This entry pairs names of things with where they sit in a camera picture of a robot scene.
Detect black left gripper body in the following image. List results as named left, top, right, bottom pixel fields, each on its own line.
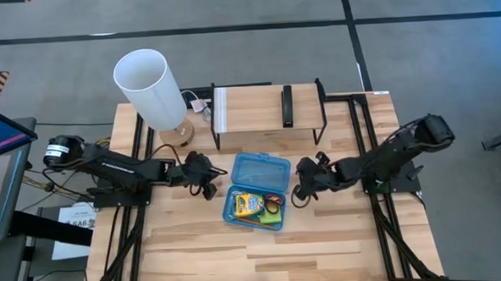
left=177, top=149, right=220, bottom=203

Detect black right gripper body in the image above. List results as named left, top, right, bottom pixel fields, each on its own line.
left=310, top=151, right=339, bottom=192

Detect red handled scissors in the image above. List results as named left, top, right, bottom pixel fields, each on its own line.
left=263, top=192, right=287, bottom=215

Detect blue plastic pencil case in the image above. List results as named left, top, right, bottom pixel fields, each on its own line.
left=219, top=150, right=295, bottom=235

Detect yellow green crayon box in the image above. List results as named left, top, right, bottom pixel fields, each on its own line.
left=234, top=191, right=266, bottom=219

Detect white pink plug adapter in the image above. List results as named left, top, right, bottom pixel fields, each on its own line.
left=190, top=98, right=209, bottom=114

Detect wooden shelf riser black legs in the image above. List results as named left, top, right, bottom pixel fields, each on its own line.
left=207, top=77, right=330, bottom=152

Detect white lamp with wooden base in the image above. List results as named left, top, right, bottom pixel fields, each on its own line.
left=111, top=46, right=195, bottom=152

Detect white printed paper sheet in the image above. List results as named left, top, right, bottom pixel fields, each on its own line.
left=48, top=201, right=100, bottom=261

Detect black stand beam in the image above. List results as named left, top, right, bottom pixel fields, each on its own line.
left=7, top=206, right=94, bottom=251

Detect tilted dark blue screen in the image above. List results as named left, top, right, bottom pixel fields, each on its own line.
left=0, top=98, right=40, bottom=163

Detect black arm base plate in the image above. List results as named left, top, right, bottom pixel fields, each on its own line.
left=91, top=178, right=153, bottom=209
left=361, top=160, right=427, bottom=196

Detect black aluminium frame rails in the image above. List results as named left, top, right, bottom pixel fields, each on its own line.
left=315, top=73, right=442, bottom=281
left=75, top=112, right=163, bottom=281

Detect yellow black cable bundle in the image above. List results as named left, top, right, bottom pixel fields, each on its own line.
left=20, top=170, right=93, bottom=201

